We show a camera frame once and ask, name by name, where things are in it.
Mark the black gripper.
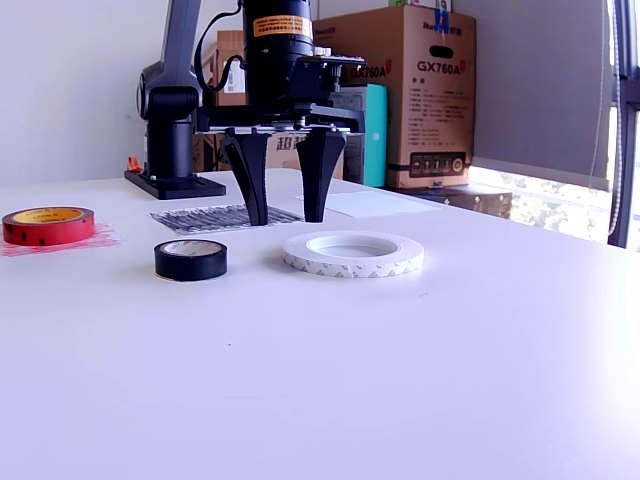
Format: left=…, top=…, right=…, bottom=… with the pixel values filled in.
left=195, top=102, right=366, bottom=227

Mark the white tape roll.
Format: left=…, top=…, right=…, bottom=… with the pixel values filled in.
left=280, top=229, right=426, bottom=280

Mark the black tape roll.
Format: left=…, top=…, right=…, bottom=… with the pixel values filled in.
left=153, top=238, right=229, bottom=283

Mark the red tape roll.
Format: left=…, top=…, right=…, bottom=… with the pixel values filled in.
left=1, top=206, right=96, bottom=247

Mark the wide cardboard box blue print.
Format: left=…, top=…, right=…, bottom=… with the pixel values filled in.
left=192, top=130, right=346, bottom=180

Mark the teal and black carton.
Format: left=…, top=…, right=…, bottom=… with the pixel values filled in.
left=329, top=83, right=389, bottom=189

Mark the black scribbled paper sheet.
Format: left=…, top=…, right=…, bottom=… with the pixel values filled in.
left=147, top=201, right=311, bottom=236

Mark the plain white paper sheet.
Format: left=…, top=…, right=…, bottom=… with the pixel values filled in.
left=293, top=189, right=444, bottom=219

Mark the small cardboard box shipping label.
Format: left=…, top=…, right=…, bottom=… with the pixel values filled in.
left=202, top=30, right=247, bottom=107

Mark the tall GX760A cardboard box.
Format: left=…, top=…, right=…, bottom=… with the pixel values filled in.
left=312, top=4, right=477, bottom=190

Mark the red scribbled paper sheet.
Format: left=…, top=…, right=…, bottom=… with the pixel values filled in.
left=0, top=222, right=124, bottom=259

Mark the grey roller blind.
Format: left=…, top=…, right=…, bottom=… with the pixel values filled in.
left=452, top=0, right=615, bottom=193

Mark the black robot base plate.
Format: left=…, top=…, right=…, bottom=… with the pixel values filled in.
left=124, top=169, right=227, bottom=200

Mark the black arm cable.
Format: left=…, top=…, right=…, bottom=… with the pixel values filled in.
left=193, top=4, right=246, bottom=94

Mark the white bead chain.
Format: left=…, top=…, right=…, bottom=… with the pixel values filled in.
left=606, top=0, right=626, bottom=239

